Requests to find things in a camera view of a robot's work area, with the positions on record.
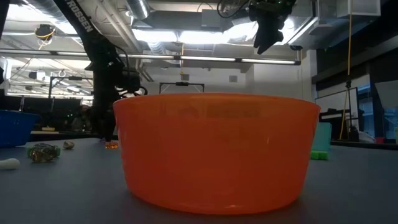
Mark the round orange plastic bowl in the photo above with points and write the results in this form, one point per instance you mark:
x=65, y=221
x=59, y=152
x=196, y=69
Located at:
x=217, y=155

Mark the grey square wall box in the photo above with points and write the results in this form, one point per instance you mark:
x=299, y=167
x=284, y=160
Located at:
x=185, y=77

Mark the teal green block right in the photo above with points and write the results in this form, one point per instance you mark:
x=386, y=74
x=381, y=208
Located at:
x=323, y=137

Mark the person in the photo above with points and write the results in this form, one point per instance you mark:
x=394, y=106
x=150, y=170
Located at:
x=84, y=118

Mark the rectangular metal ceiling duct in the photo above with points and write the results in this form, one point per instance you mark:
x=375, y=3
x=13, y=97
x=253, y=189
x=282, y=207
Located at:
x=186, y=21

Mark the small red box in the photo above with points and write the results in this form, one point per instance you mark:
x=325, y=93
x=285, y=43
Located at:
x=379, y=140

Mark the black rectangular frame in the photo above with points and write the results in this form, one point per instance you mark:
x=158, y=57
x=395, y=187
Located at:
x=182, y=83

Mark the silver round air duct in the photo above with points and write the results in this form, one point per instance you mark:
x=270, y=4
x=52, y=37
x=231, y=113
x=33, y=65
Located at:
x=138, y=7

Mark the blue plastic basket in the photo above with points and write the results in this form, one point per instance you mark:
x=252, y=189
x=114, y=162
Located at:
x=15, y=129

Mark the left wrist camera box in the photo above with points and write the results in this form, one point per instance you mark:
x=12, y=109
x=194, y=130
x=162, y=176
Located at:
x=132, y=81

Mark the small white plastic bone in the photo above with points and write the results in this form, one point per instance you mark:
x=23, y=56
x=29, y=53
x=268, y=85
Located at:
x=9, y=164

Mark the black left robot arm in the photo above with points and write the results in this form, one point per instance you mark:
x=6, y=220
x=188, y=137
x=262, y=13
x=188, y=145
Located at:
x=81, y=25

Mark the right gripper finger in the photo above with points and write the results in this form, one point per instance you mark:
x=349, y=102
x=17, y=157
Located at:
x=276, y=32
x=262, y=34

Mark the black framed white panel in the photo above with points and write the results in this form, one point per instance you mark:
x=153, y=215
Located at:
x=335, y=102

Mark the black tripod stand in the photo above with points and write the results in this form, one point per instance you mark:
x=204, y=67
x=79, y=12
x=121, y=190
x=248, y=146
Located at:
x=349, y=93

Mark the small beige plastic skull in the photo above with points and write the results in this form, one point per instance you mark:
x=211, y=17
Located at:
x=68, y=145

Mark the long ceiling light rail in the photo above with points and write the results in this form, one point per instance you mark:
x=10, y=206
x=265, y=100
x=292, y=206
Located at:
x=205, y=58

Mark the tall black rig frame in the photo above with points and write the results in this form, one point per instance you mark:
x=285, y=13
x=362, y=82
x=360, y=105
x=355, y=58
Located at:
x=73, y=78

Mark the translucent orange pumpkin toy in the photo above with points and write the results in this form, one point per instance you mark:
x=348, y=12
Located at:
x=112, y=146

